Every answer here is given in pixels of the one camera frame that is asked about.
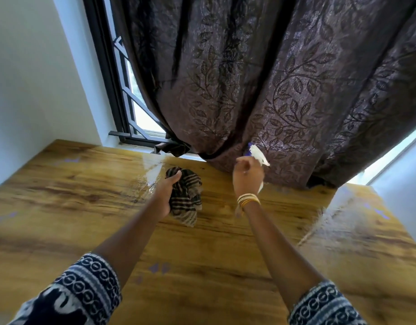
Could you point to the brown leaf-patterned curtain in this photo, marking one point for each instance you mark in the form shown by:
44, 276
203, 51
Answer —
279, 64

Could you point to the person's right forearm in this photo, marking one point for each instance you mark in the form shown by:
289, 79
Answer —
279, 253

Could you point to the navy patterned right sleeve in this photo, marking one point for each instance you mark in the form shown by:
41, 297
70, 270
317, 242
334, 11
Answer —
323, 308

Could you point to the person's left forearm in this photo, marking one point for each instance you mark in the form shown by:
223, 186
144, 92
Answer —
133, 240

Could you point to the person's left hand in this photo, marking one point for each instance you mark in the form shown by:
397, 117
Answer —
164, 199

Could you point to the navy patterned sleeve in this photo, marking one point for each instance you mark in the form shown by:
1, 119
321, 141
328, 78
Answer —
323, 308
79, 291

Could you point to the navy patterned left sleeve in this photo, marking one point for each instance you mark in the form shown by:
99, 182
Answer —
79, 291

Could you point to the person's right hand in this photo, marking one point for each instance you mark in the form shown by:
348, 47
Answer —
248, 177

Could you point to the striped brown cloth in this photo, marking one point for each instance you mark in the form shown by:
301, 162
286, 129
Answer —
186, 199

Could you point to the black window frame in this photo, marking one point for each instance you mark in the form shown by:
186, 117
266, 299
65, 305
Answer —
103, 64

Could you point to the gold bangles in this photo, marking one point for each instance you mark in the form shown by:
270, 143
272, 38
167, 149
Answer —
248, 199

